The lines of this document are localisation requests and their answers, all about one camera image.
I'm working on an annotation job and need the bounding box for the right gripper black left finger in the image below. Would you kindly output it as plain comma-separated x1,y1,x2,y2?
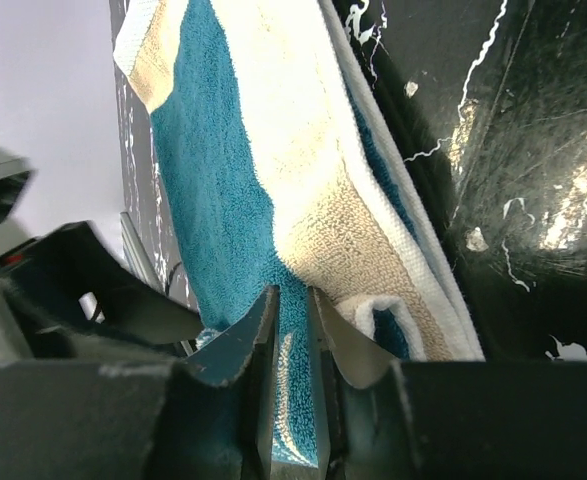
0,287,279,479

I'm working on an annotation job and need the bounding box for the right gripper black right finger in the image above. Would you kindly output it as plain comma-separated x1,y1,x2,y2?
308,288,587,479

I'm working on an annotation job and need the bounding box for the teal Doraemon towel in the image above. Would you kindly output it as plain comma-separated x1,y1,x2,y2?
114,1,483,466

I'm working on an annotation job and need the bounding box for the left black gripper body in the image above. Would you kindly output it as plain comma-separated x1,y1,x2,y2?
0,221,203,360

